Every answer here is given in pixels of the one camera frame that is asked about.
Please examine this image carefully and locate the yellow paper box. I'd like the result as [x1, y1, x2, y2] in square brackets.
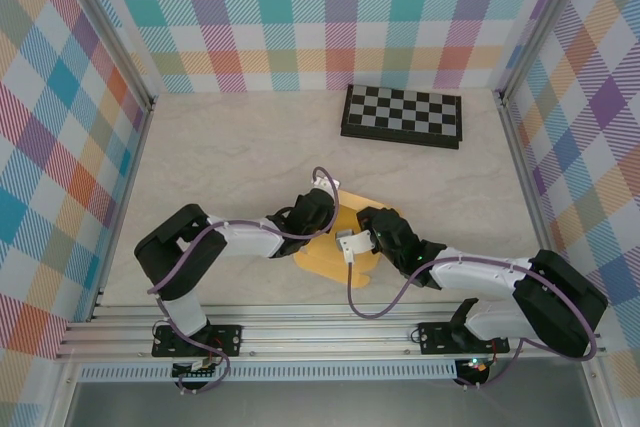
[292, 189, 405, 289]

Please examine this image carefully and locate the black folding chessboard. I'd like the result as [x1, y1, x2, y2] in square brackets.
[339, 84, 464, 152]

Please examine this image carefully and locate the small controller circuit board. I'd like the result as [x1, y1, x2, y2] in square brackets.
[459, 356, 490, 374]
[172, 359, 220, 379]

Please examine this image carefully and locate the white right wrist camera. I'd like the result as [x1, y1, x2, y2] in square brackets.
[334, 229, 375, 264]

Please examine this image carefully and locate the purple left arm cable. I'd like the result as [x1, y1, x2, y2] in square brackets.
[148, 166, 342, 396]

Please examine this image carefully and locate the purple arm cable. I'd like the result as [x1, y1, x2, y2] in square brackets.
[148, 166, 342, 396]
[346, 254, 600, 391]

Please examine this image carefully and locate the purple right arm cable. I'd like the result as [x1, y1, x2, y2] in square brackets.
[346, 254, 600, 391]

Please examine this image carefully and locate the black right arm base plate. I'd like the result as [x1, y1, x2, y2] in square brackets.
[417, 321, 511, 354]

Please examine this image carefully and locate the aluminium mounting rail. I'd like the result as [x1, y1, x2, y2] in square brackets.
[57, 304, 609, 361]

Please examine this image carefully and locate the aluminium side rail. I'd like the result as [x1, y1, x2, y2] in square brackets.
[88, 99, 156, 323]
[497, 91, 576, 318]

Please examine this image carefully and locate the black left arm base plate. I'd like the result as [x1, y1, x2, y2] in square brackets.
[152, 324, 245, 358]

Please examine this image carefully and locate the slotted grey cable tray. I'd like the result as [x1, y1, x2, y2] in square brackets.
[77, 364, 459, 382]

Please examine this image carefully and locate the aluminium frame post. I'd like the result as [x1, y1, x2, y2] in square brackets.
[497, 0, 589, 101]
[62, 0, 157, 111]

